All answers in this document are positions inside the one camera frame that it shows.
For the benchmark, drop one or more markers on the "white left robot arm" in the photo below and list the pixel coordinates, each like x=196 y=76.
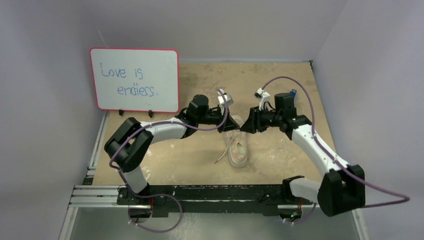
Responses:
x=129 y=144

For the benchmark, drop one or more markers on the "red framed whiteboard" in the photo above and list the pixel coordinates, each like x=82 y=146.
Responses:
x=136 y=79

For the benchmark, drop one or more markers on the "blue connector plug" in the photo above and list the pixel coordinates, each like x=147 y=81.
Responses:
x=293 y=93

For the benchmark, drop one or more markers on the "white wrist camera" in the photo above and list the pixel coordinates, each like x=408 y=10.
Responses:
x=224 y=99
x=263 y=97

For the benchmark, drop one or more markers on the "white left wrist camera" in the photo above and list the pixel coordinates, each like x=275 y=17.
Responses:
x=224 y=99

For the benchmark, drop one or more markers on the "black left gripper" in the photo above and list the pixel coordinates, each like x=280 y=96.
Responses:
x=229 y=125

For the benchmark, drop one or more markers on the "white shoelace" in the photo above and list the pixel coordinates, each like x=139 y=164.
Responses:
x=228 y=149

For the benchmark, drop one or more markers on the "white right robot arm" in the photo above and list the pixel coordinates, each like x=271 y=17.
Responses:
x=340 y=189

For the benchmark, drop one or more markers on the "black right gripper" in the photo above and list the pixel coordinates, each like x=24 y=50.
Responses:
x=257 y=118

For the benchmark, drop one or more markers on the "silver aluminium frame rails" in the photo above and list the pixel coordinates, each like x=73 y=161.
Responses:
x=93 y=214

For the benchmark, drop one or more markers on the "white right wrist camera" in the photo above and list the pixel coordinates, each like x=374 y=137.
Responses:
x=263 y=97

